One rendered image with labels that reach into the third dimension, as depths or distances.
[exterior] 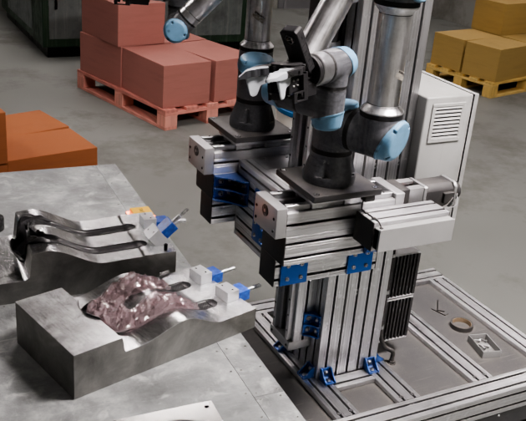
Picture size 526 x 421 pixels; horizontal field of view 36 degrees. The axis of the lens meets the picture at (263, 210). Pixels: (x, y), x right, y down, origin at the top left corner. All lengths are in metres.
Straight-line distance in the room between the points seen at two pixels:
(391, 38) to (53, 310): 1.05
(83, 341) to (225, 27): 6.67
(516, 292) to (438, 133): 1.72
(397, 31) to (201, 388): 0.99
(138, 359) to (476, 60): 6.25
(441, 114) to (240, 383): 1.17
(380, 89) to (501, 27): 6.15
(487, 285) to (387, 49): 2.28
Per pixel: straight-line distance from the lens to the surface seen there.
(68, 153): 4.33
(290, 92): 1.76
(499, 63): 7.65
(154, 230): 2.20
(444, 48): 7.99
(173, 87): 5.87
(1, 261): 2.21
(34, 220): 2.22
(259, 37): 2.77
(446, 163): 2.70
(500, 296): 4.14
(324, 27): 2.07
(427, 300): 3.52
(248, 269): 4.01
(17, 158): 4.25
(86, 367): 1.77
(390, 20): 2.11
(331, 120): 1.94
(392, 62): 2.13
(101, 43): 6.49
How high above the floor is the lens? 1.88
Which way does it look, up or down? 24 degrees down
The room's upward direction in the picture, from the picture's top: 5 degrees clockwise
